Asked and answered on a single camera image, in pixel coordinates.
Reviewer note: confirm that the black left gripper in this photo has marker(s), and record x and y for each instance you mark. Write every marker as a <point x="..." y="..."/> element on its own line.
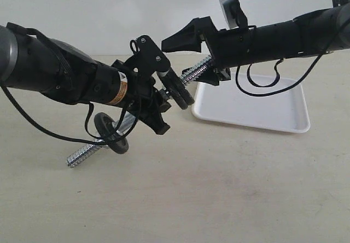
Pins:
<point x="139" y="95"/>

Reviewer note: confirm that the white plastic tray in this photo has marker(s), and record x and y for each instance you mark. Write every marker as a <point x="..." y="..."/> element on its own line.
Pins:
<point x="225" y="103"/>

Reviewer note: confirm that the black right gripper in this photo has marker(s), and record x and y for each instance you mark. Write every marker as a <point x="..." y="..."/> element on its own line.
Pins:
<point x="227" y="47"/>

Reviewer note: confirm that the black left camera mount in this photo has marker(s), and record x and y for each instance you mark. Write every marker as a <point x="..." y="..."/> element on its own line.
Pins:
<point x="149" y="57"/>

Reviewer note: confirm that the black weight plate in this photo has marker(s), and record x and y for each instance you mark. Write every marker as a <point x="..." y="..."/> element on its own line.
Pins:
<point x="104" y="126"/>
<point x="169" y="82"/>
<point x="184" y="92"/>

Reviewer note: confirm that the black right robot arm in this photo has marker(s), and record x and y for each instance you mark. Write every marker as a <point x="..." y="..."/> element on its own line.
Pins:
<point x="303" y="36"/>

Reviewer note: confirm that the chrome dumbbell bar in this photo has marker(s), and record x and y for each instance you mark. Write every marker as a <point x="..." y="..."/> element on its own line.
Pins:
<point x="79" y="155"/>

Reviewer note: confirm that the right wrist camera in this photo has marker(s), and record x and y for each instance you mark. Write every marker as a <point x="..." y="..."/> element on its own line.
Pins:
<point x="233" y="14"/>

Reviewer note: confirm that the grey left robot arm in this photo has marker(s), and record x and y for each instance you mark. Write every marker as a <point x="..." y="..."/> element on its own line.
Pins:
<point x="34" y="62"/>

